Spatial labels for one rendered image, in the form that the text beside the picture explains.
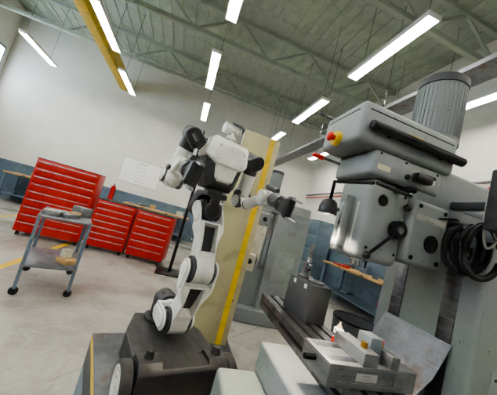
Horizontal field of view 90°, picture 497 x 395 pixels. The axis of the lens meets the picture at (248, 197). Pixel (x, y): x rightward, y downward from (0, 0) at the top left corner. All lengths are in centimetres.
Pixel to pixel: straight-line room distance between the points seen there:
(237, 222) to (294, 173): 848
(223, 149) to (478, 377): 142
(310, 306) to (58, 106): 1071
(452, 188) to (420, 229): 25
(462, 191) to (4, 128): 1163
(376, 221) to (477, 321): 50
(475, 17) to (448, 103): 575
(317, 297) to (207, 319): 169
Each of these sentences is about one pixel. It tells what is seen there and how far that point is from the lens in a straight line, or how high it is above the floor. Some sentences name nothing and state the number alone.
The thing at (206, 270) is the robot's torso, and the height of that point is 103.
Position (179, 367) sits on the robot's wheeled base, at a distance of 146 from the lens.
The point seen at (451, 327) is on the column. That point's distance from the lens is 135.
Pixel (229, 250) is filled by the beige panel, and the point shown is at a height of 99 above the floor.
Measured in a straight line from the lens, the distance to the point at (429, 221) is 122.
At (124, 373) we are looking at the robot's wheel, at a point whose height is 58.
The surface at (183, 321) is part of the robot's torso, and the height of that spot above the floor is 71.
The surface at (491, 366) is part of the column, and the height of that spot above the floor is 107.
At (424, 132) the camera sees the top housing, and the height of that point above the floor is 186.
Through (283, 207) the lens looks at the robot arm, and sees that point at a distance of 135.
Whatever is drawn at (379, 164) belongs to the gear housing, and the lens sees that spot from 106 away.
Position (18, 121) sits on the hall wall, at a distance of 1156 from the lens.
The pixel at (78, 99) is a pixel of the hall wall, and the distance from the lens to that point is 1114.
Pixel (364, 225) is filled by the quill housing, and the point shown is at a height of 144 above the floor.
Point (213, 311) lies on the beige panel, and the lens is 286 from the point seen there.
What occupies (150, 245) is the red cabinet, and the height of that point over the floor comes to 36.
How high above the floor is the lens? 133
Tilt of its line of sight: 5 degrees up
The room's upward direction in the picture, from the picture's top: 16 degrees clockwise
